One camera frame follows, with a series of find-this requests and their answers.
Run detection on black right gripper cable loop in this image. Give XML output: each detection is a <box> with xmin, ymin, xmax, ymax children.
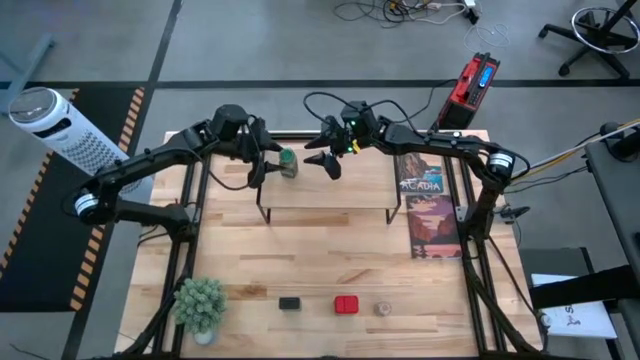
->
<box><xmin>302</xmin><ymin>91</ymin><xmax>361</xmax><ymax>127</ymax></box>

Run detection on black chair base chrome ring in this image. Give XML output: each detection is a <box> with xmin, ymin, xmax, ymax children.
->
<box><xmin>537</xmin><ymin>0</ymin><xmax>640</xmax><ymax>81</ymax></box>

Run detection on white paper sheet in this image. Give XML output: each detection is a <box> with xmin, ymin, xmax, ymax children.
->
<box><xmin>530</xmin><ymin>273</ymin><xmax>619</xmax><ymax>340</ymax></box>

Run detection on green-lidded oregano glass jar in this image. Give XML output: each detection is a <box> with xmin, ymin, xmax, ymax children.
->
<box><xmin>278</xmin><ymin>146</ymin><xmax>300</xmax><ymax>179</ymax></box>

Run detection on white floor cable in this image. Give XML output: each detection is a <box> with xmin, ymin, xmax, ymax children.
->
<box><xmin>462</xmin><ymin>22</ymin><xmax>511</xmax><ymax>54</ymax></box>

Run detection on Acadia park postcard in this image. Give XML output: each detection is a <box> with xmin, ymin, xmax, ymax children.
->
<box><xmin>393</xmin><ymin>152</ymin><xmax>446</xmax><ymax>195</ymax></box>

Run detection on black power station cable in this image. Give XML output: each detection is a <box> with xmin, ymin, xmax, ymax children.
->
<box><xmin>369</xmin><ymin>78</ymin><xmax>459</xmax><ymax>132</ymax></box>

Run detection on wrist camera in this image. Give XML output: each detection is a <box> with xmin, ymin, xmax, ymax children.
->
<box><xmin>212</xmin><ymin>103</ymin><xmax>250</xmax><ymax>142</ymax></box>
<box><xmin>341</xmin><ymin>100</ymin><xmax>372</xmax><ymax>121</ymax></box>

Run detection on grey desk leg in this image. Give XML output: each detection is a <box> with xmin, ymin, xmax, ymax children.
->
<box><xmin>0</xmin><ymin>32</ymin><xmax>56</xmax><ymax>101</ymax></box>

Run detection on black floor cable tangle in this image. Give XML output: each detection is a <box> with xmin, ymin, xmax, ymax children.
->
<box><xmin>333</xmin><ymin>0</ymin><xmax>441</xmax><ymax>30</ymax></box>

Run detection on red portable power station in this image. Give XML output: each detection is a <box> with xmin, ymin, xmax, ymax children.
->
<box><xmin>435</xmin><ymin>51</ymin><xmax>501</xmax><ymax>132</ymax></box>

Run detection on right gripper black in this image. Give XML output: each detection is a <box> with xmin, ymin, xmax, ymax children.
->
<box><xmin>303</xmin><ymin>118</ymin><xmax>389</xmax><ymax>181</ymax></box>

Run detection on grey side desk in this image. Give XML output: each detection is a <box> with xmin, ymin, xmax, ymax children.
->
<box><xmin>584</xmin><ymin>142</ymin><xmax>640</xmax><ymax>281</ymax></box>

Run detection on yellow and white cable bundle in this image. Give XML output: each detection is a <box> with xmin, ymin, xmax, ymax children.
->
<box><xmin>509</xmin><ymin>118</ymin><xmax>640</xmax><ymax>182</ymax></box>

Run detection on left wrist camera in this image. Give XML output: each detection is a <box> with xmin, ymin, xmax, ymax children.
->
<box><xmin>212</xmin><ymin>103</ymin><xmax>250</xmax><ymax>142</ymax></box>

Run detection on red-lidded patterned paprika tin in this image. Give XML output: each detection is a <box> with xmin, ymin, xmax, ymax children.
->
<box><xmin>333</xmin><ymin>294</ymin><xmax>360</xmax><ymax>316</ymax></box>

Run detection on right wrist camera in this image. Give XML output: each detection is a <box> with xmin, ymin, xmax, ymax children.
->
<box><xmin>341</xmin><ymin>100</ymin><xmax>372</xmax><ymax>121</ymax></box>

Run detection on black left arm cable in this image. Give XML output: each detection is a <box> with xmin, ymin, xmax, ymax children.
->
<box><xmin>199</xmin><ymin>144</ymin><xmax>264</xmax><ymax>192</ymax></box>

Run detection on black mat hazard stripe edge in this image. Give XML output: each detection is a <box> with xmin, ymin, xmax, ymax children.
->
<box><xmin>0</xmin><ymin>87</ymin><xmax>146</xmax><ymax>314</ymax></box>

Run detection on potted artificial green plant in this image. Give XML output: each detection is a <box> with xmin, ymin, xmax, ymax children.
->
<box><xmin>173</xmin><ymin>276</ymin><xmax>229</xmax><ymax>347</ymax></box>

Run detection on white tower fan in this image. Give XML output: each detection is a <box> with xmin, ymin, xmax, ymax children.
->
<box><xmin>8</xmin><ymin>86</ymin><xmax>155</xmax><ymax>199</ymax></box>

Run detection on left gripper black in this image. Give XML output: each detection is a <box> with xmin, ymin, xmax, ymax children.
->
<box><xmin>238</xmin><ymin>115</ymin><xmax>284</xmax><ymax>190</ymax></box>

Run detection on black flat bar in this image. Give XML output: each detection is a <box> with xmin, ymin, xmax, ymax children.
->
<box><xmin>529</xmin><ymin>264</ymin><xmax>640</xmax><ymax>311</ymax></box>

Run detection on black aluminium table frame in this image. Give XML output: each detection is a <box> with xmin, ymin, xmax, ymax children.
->
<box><xmin>114</xmin><ymin>130</ymin><xmax>546</xmax><ymax>360</ymax></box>

